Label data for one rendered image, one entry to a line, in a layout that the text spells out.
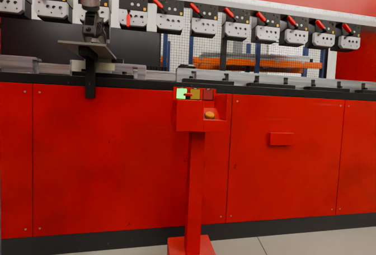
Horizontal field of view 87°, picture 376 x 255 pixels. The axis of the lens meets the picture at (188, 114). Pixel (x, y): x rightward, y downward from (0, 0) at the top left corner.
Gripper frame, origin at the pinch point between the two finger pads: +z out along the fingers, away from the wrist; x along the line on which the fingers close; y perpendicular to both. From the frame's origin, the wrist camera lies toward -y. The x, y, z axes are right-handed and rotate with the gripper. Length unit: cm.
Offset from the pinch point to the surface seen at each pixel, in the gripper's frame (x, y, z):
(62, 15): 18.1, 15.8, -9.4
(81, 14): 9.1, 16.6, -10.5
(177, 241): -41, -72, 56
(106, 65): -2.9, 1.5, 9.2
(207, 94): -53, -27, 3
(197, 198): -47, -63, 31
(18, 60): 38.5, 1.8, 10.0
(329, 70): -498, 313, 162
